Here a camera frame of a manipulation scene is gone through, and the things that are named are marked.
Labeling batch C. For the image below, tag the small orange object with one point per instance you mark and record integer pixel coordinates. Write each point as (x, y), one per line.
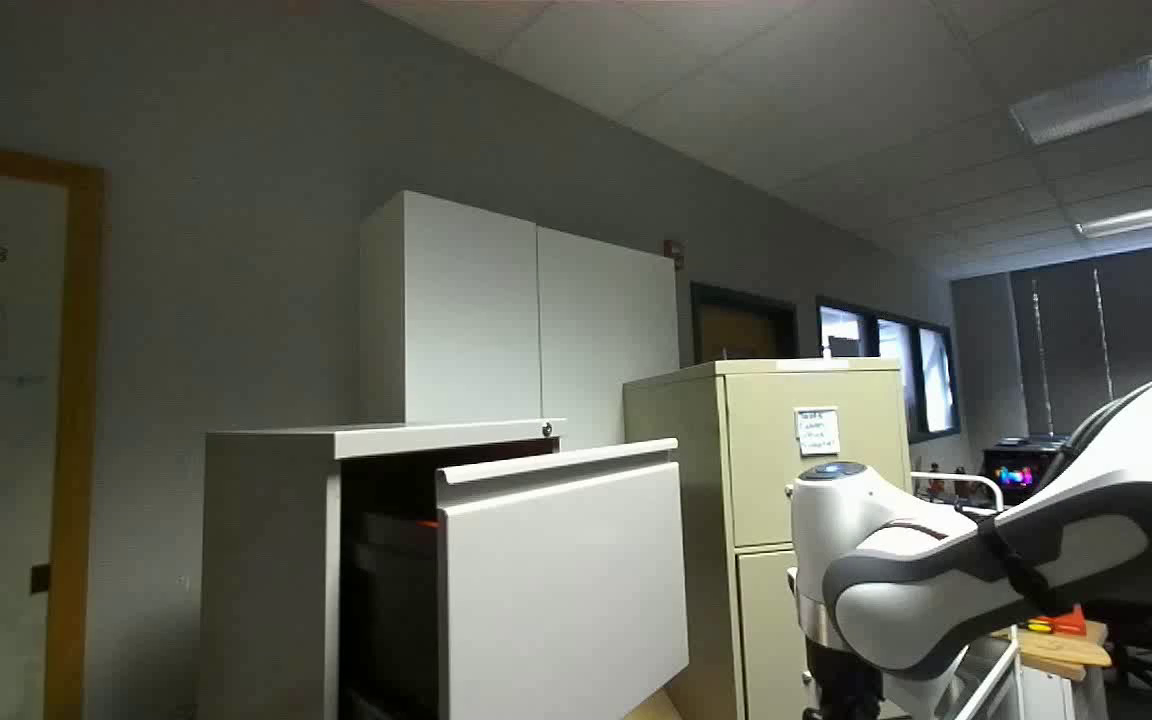
(1068, 620)

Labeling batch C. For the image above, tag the white wall cabinet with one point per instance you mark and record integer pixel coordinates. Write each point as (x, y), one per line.
(469, 304)

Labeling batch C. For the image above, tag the wooden board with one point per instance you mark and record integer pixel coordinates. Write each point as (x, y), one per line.
(1068, 651)

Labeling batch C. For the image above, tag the white drawer cabinet body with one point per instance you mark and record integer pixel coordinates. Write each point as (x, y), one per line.
(271, 573)

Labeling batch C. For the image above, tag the white metal rail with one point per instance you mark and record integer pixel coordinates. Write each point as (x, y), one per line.
(961, 479)

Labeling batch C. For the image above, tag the beige filing cabinet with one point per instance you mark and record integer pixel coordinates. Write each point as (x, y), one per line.
(760, 466)

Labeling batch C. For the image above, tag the dark framed doorway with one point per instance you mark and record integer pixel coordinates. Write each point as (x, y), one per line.
(740, 326)

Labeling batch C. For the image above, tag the black office chair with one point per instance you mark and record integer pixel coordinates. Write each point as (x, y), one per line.
(1142, 614)

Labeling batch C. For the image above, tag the white paper label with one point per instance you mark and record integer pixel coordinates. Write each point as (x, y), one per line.
(816, 433)

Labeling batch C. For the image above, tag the dark window blinds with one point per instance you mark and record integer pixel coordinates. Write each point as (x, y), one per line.
(1068, 346)

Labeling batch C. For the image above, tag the wide ceiling light panel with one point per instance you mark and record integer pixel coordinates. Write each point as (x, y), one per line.
(1111, 90)

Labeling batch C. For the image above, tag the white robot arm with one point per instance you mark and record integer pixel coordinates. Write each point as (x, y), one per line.
(1111, 505)

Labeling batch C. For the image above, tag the black computer with coloured lights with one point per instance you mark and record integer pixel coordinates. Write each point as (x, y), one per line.
(1018, 475)

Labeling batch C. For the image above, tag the narrow ceiling light strip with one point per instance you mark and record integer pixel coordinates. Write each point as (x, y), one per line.
(1149, 218)

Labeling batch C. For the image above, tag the dark framed window pane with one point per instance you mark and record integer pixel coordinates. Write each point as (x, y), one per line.
(897, 361)
(939, 380)
(840, 329)

